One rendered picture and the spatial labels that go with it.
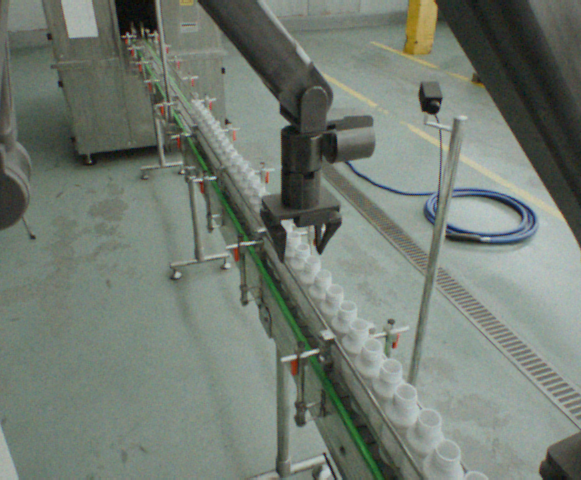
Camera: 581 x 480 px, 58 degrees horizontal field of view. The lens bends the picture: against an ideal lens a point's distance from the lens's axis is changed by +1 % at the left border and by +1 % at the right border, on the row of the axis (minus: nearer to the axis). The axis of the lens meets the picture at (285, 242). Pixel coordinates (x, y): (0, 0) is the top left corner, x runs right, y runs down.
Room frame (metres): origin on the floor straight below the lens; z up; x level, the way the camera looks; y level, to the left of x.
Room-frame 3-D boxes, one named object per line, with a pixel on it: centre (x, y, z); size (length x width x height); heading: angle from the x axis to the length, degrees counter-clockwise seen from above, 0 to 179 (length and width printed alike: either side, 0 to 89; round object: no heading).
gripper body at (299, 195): (0.66, -0.02, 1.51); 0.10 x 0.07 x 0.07; 110
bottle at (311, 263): (0.99, -0.06, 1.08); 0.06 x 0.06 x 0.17
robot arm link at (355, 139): (0.68, -0.06, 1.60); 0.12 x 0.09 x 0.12; 110
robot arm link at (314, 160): (0.66, -0.03, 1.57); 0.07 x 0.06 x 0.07; 110
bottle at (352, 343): (0.76, -0.14, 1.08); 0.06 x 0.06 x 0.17
